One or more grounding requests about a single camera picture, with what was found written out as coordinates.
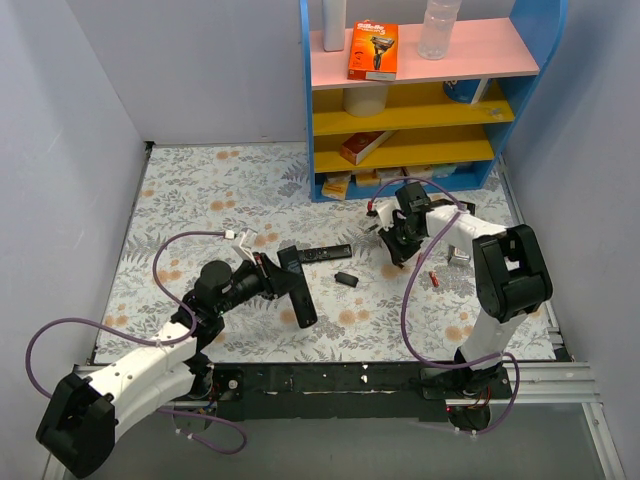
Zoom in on orange razor box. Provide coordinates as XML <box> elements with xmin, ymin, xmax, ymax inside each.
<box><xmin>347</xmin><ymin>21</ymin><xmax>399</xmax><ymax>82</ymax></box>

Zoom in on large black remote control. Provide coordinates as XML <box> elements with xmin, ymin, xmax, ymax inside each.
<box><xmin>277</xmin><ymin>245</ymin><xmax>318</xmax><ymax>329</ymax></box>

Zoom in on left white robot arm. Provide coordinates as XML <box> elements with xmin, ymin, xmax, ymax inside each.
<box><xmin>36</xmin><ymin>246</ymin><xmax>317</xmax><ymax>479</ymax></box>

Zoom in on black battery cover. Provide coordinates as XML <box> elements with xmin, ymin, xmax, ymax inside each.
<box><xmin>334</xmin><ymin>272</ymin><xmax>359</xmax><ymax>288</ymax></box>

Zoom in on yellow small box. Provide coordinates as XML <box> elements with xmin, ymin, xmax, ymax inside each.
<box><xmin>321</xmin><ymin>172</ymin><xmax>351</xmax><ymax>201</ymax></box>

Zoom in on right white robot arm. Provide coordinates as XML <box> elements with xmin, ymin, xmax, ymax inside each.
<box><xmin>367</xmin><ymin>179</ymin><xmax>553</xmax><ymax>399</ymax></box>

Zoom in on floral table mat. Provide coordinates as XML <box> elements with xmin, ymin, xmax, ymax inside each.
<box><xmin>94</xmin><ymin>141</ymin><xmax>557</xmax><ymax>363</ymax></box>

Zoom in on small slim black remote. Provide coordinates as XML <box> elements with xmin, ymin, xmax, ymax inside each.
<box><xmin>298</xmin><ymin>244</ymin><xmax>353</xmax><ymax>264</ymax></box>

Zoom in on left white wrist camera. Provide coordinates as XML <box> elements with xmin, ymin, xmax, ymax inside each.
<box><xmin>223</xmin><ymin>228</ymin><xmax>257</xmax><ymax>264</ymax></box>

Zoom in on blue shelf unit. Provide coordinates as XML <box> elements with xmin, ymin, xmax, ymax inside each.
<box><xmin>298</xmin><ymin>0</ymin><xmax>570</xmax><ymax>203</ymax></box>

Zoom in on blue white packet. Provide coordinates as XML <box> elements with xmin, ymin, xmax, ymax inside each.
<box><xmin>443</xmin><ymin>78</ymin><xmax>492</xmax><ymax>104</ymax></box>

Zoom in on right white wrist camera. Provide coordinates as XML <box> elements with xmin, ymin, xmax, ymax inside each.
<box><xmin>367</xmin><ymin>199</ymin><xmax>399</xmax><ymax>228</ymax></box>

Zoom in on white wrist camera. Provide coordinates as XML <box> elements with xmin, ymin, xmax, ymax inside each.
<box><xmin>223</xmin><ymin>228</ymin><xmax>257</xmax><ymax>264</ymax></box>
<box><xmin>367</xmin><ymin>199</ymin><xmax>399</xmax><ymax>228</ymax></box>

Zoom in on black battery package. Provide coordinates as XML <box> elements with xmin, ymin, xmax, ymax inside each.
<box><xmin>446</xmin><ymin>200</ymin><xmax>476</xmax><ymax>267</ymax></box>

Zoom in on white tall bottle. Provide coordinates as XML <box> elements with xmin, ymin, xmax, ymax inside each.
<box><xmin>322</xmin><ymin>0</ymin><xmax>346</xmax><ymax>52</ymax></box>

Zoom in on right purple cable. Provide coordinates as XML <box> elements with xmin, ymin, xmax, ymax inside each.
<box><xmin>367</xmin><ymin>176</ymin><xmax>521</xmax><ymax>437</ymax></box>

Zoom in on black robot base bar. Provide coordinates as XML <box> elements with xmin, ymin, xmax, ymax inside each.
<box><xmin>176</xmin><ymin>362</ymin><xmax>512</xmax><ymax>429</ymax></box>

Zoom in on red yellow AAA battery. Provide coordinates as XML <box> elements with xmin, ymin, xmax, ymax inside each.
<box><xmin>428</xmin><ymin>271</ymin><xmax>440</xmax><ymax>288</ymax></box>

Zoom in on clear plastic bottle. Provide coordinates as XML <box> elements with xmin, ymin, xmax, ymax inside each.
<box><xmin>418</xmin><ymin>0</ymin><xmax>462</xmax><ymax>60</ymax></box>

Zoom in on red white long box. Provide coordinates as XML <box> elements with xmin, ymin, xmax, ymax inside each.
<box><xmin>339</xmin><ymin>130</ymin><xmax>396</xmax><ymax>165</ymax></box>

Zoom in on light blue small box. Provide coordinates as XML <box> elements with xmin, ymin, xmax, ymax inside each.
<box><xmin>432</xmin><ymin>163</ymin><xmax>457</xmax><ymax>179</ymax></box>

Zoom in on white cylinder container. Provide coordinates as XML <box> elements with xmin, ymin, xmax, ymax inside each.
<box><xmin>342</xmin><ymin>86</ymin><xmax>389</xmax><ymax>118</ymax></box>

